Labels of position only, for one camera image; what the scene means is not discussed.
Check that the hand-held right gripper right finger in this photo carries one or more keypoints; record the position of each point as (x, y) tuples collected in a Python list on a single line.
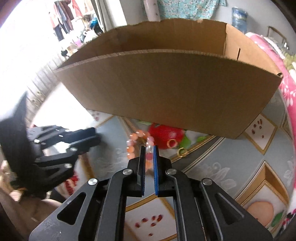
[(156, 176)]

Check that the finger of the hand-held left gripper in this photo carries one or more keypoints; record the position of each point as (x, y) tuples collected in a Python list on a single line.
[(57, 171), (60, 135)]

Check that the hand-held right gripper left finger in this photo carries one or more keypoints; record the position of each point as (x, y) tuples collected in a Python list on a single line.
[(138, 176)]

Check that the brown cardboard box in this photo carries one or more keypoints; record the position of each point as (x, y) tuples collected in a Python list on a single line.
[(161, 92)]

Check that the person's left forearm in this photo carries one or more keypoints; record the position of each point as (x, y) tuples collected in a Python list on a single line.
[(34, 213)]

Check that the metal balcony railing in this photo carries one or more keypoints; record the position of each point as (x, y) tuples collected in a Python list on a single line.
[(44, 88)]

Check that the fruit print tablecloth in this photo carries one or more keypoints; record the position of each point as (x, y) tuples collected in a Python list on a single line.
[(208, 157)]

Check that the row of hanging clothes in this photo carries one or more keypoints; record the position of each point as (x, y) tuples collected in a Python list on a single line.
[(62, 20)]

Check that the pile of clothes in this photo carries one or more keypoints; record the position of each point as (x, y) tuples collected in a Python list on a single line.
[(94, 24)]

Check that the grey curtain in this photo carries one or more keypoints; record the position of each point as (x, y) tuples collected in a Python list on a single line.
[(111, 14)]

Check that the pink floral blanket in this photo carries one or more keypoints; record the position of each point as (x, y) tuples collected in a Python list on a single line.
[(286, 88)]

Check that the blue water jug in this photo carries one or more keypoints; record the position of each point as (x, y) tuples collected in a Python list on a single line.
[(239, 18)]

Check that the wooden chair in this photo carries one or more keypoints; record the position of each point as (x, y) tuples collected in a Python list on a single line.
[(269, 31)]

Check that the teal floral wall cloth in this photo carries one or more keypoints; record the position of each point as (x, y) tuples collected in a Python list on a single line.
[(185, 9)]

